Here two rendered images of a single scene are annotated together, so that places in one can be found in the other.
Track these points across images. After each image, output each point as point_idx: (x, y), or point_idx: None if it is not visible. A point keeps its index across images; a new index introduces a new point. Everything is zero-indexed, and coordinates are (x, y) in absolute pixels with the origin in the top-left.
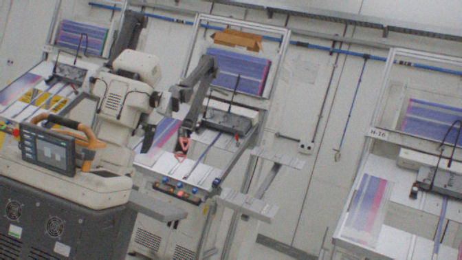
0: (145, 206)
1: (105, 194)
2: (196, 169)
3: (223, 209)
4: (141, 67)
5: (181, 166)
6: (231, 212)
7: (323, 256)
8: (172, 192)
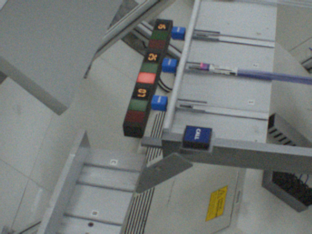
0: (18, 2)
1: None
2: (242, 82)
3: (225, 229)
4: None
5: (239, 49)
6: None
7: None
8: (145, 61)
